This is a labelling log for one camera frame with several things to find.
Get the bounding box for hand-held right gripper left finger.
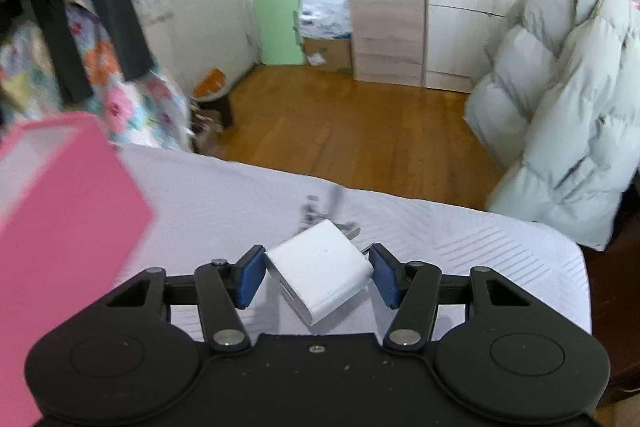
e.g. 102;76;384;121
105;244;267;354

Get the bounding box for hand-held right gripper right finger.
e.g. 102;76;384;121
367;243;531;353

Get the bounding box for white charger adapter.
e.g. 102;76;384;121
263;219;375;327

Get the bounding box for pink cardboard box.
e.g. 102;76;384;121
0;112;157;427

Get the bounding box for white bed sheet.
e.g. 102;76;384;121
116;144;594;339

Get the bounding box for black bin with orange bag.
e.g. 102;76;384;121
192;68;235;130

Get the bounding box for floral quilt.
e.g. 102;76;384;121
0;0;195;154

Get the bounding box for dark wooden furniture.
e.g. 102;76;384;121
582;187;640;410

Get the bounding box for pale puffer jacket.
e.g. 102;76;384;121
463;0;640;252

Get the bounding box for green folding board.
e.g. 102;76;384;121
252;0;307;67

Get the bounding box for white plastic bags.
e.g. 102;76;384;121
298;2;352;41

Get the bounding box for dark long-sleeved garment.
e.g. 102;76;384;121
0;0;157;104

